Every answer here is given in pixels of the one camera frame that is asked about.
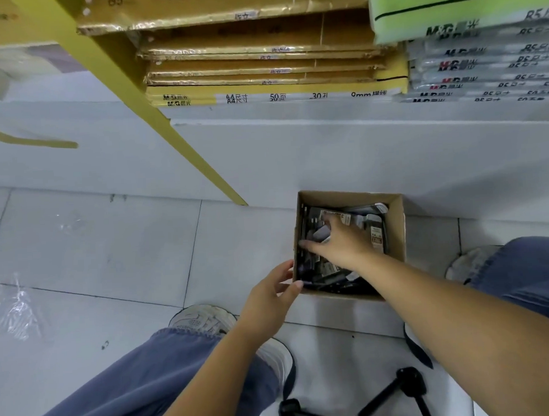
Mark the person's right hand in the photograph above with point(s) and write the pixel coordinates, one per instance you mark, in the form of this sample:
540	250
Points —
350	247

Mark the person's left hand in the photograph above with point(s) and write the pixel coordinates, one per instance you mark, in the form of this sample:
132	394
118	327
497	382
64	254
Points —
265	302

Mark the pile of lead refill cases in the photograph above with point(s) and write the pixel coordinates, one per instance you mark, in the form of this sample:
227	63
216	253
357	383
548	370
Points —
372	228

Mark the small brown cardboard box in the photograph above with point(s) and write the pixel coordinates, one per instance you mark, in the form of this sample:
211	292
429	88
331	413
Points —
395	227

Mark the person's left forearm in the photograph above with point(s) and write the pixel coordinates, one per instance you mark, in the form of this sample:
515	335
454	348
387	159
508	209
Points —
210	388

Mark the person's right forearm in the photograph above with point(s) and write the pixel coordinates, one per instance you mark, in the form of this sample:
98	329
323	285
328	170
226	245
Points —
469	337

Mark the white grey sneaker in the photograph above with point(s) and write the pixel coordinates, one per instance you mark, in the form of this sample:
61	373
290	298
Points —
197	319
470	262

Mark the blue jeans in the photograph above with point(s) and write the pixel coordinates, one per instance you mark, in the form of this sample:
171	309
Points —
128	387

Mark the small crumpled clear plastic wrap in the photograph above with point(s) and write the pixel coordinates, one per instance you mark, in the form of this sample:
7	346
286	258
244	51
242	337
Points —
71	224

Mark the stack of gold paper packs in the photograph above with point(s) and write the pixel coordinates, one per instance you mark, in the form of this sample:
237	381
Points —
247	32

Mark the large crumpled clear plastic wrap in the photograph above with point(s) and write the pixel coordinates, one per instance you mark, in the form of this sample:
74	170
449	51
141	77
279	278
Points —
13	311

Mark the yellow shelf post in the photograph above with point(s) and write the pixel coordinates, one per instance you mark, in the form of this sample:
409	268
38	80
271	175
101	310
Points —
160	124

